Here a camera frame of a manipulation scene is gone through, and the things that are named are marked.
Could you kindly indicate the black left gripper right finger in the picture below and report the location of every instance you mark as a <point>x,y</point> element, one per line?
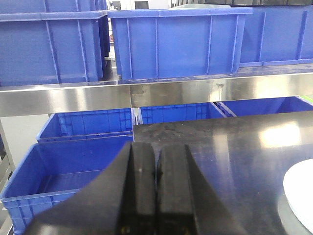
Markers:
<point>186,202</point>

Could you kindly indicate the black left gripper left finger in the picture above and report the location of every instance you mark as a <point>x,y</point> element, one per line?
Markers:
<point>121,200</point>

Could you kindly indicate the light blue plate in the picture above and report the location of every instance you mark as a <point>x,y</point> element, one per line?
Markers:
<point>298,188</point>

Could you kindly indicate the blue crate on shelf centre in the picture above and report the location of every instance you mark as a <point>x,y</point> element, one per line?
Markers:
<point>157,44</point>

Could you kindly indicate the blue crate on shelf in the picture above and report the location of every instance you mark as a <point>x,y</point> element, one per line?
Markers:
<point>157,44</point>
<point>52,41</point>
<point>278,35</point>

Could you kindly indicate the blue crate on shelf left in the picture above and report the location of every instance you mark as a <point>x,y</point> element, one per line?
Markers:
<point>52,41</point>

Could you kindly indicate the blue crate on shelf right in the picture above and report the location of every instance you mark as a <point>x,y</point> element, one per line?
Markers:
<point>278,35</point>

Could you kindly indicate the blue floor crate near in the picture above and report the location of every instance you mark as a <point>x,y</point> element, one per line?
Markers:
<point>54,171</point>

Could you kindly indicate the blue floor crate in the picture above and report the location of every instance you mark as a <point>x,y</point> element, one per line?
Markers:
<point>54,171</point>
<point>266,106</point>
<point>185,112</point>
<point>87,125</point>

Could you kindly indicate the blue floor crate far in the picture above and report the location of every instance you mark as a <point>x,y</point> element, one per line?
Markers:
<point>87,125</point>

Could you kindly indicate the blue floor crate middle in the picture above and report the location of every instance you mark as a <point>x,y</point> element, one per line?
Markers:
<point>185,112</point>

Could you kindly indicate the blue floor crate right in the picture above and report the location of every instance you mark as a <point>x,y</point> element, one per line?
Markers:
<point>266,106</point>

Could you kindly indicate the stainless steel shelf rail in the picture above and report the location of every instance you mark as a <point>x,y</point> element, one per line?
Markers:
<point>76,97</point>

